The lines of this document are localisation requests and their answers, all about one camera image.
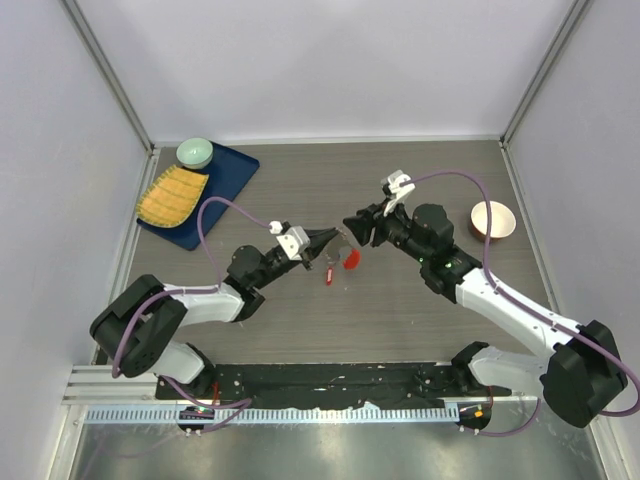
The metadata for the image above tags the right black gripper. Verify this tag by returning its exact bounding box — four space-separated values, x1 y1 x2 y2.
344 196 431 264

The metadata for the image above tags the red capped key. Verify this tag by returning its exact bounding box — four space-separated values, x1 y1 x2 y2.
325 266 334 286

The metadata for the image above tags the grey keyring holder red handle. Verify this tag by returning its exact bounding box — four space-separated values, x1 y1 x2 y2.
324 230 361 273

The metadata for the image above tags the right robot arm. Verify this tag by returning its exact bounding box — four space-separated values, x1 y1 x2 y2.
343 204 628 428

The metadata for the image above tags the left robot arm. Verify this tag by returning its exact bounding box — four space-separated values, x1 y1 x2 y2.
89 226 339 399

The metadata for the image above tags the blue tray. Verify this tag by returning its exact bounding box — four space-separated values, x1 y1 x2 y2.
137 142 260 251

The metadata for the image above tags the white brown bowl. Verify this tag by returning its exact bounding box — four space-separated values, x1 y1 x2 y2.
469 201 517 241

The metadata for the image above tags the green ceramic bowl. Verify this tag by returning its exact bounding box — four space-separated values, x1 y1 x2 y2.
176 137 214 170

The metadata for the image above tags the yellow woven mat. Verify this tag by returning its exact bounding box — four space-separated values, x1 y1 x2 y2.
136 165 209 229

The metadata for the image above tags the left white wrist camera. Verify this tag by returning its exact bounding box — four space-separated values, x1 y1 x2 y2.
268 221 305 261

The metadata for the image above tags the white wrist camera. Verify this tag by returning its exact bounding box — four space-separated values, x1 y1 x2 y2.
381 170 415 217
268 221 305 261

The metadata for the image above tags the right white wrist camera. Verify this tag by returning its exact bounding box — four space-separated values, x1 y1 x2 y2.
381 170 415 217

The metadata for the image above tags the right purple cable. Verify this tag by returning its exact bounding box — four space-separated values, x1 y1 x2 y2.
399 170 640 417

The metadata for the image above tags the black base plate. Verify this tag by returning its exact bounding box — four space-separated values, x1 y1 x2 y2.
154 360 514 409

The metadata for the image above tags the slotted cable duct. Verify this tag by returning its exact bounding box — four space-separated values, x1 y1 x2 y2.
85 403 459 425

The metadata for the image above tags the right aluminium frame post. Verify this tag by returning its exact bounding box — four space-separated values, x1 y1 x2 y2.
500 0 593 149

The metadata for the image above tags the aluminium frame post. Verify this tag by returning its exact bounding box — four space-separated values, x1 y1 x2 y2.
500 0 593 149
59 0 155 156

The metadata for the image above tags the left aluminium frame post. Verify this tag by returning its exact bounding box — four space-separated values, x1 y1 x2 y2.
59 0 155 156

